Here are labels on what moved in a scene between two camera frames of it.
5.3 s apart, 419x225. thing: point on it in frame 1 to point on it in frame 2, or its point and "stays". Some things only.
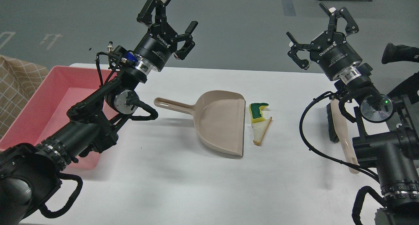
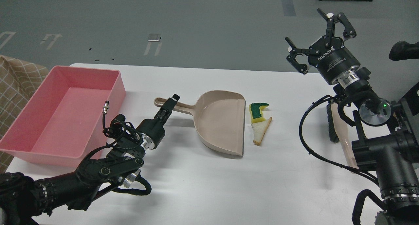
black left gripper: (154, 51) to (152, 132)
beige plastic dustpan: (219, 117) stays
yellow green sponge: (255, 109) stays
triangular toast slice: (260, 129) stays
